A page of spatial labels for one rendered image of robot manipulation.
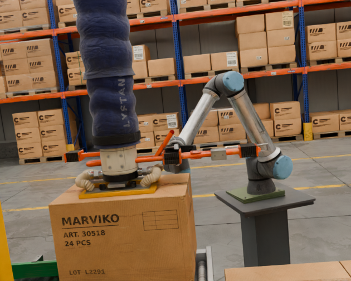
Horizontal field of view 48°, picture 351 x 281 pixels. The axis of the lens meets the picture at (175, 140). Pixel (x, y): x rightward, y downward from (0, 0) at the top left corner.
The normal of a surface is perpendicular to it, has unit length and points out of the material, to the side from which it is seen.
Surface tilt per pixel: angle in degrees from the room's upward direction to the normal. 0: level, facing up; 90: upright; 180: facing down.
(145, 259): 90
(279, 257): 90
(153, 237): 90
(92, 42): 73
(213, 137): 90
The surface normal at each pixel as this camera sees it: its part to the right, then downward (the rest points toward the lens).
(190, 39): -0.08, 0.15
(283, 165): 0.48, 0.10
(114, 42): 0.54, -0.20
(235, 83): 0.37, -0.08
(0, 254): 0.75, 0.02
